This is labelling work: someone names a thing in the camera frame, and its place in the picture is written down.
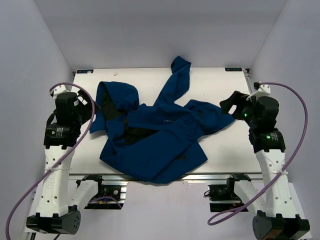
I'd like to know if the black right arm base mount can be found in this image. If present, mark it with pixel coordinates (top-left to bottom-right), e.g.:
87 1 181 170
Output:
203 173 252 213

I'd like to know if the right blue table label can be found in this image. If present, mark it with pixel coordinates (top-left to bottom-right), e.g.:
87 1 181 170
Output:
224 67 243 72

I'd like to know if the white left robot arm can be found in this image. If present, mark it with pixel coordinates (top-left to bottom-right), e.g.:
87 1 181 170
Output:
26 89 106 235

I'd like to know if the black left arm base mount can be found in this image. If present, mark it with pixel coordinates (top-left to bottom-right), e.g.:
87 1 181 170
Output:
76 175 127 210

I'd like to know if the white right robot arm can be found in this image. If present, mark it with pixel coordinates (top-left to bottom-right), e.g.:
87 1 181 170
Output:
220 91 310 240

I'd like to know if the blue zip-up jacket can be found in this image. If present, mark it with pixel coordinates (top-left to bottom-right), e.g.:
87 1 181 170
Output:
90 57 234 179

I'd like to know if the aluminium table front rail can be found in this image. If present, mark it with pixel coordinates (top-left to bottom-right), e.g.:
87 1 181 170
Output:
68 172 263 182

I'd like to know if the left blue table label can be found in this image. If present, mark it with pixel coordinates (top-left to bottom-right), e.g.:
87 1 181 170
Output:
76 69 94 74

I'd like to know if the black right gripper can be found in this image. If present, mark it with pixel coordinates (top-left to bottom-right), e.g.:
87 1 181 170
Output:
219 90 259 128

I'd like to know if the blue table label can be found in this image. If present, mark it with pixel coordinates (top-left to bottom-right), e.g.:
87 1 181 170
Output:
76 69 94 74
224 67 243 72

